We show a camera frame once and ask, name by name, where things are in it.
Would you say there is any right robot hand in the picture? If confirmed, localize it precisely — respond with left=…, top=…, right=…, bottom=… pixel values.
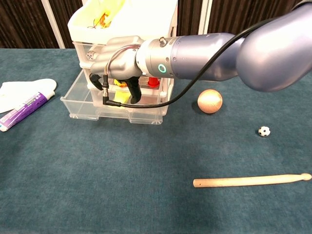
left=89, top=36, right=145, bottom=104

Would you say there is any small pale yellow toy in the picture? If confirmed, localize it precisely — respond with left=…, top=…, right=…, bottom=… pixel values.
left=114, top=89, right=130, bottom=104

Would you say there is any clear drawer with dividers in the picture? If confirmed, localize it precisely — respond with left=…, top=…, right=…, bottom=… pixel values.
left=60, top=72, right=169, bottom=125

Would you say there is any white plastic drawer cabinet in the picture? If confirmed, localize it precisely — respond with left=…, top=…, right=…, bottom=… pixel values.
left=67, top=0, right=178, bottom=115

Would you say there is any yellow rubber chicken toy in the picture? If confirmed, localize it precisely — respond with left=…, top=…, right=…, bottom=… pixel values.
left=87, top=0, right=126, bottom=29

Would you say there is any wooden ball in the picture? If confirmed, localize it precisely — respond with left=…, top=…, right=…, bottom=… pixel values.
left=197, top=89, right=223, bottom=114

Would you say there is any white slipper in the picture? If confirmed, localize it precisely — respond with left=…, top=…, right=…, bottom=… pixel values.
left=0, top=78, right=58, bottom=115

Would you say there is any purple toothpaste tube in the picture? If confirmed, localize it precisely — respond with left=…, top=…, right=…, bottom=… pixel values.
left=0, top=91, right=56, bottom=132

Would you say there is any teal table cloth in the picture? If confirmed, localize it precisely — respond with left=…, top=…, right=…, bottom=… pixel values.
left=0, top=48, right=312, bottom=234

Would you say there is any wooden drumstick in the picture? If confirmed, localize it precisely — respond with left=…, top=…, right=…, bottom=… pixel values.
left=193, top=173, right=312, bottom=188

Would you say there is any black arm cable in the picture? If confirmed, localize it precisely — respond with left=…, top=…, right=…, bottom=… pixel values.
left=101, top=17, right=281, bottom=108

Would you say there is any white metal post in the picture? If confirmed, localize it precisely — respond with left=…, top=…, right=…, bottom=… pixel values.
left=196, top=0, right=213, bottom=36
left=41, top=0, right=66, bottom=49

